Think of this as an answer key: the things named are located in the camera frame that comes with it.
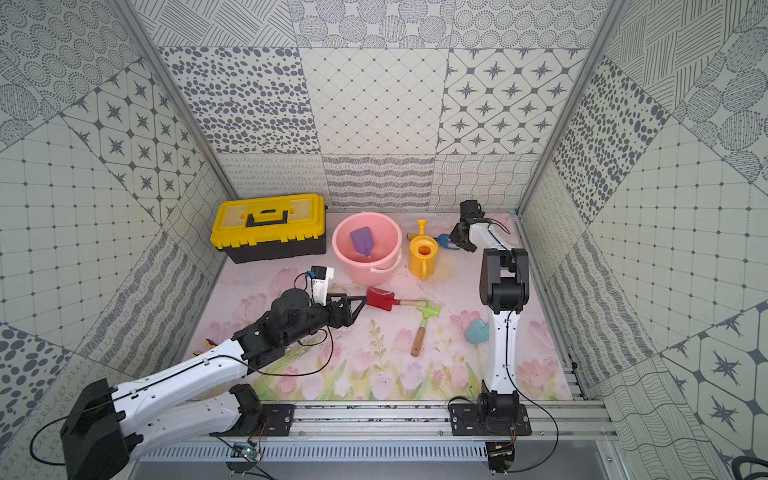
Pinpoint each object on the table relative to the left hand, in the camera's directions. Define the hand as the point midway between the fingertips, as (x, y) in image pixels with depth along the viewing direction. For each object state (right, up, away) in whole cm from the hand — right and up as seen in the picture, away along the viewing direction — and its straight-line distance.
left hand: (355, 289), depth 74 cm
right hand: (+35, +12, +35) cm, 51 cm away
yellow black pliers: (-44, -18, +12) cm, 49 cm away
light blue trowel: (+35, -16, +16) cm, 42 cm away
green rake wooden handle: (+20, -10, +19) cm, 29 cm away
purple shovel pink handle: (-1, +12, +26) cm, 28 cm away
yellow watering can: (+19, +8, +21) cm, 30 cm away
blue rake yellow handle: (+28, +12, +37) cm, 48 cm away
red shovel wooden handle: (+7, -8, +23) cm, 25 cm away
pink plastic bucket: (+6, +7, +32) cm, 33 cm away
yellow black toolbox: (-30, +16, +20) cm, 39 cm away
